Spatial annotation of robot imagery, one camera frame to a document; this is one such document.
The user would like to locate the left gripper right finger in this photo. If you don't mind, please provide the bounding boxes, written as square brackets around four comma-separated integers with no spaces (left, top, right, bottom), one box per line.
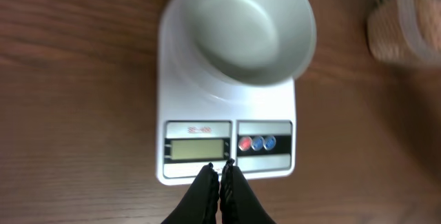
[220,159,276,224]

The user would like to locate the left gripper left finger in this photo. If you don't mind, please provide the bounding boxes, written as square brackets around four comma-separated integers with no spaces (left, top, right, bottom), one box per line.
[162,163,219,224]

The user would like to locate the white digital kitchen scale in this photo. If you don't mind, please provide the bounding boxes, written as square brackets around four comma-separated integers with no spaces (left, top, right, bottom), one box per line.
[156,0,296,185]

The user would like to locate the grey bowl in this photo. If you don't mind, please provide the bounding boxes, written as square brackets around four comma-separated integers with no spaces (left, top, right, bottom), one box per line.
[183,0,317,85]

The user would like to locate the clear plastic container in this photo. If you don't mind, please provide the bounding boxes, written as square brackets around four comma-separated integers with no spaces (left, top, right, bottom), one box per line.
[367,0,441,67]

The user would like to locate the soybeans in container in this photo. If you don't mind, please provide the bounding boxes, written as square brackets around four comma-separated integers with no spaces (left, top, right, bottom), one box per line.
[367,0,441,63]

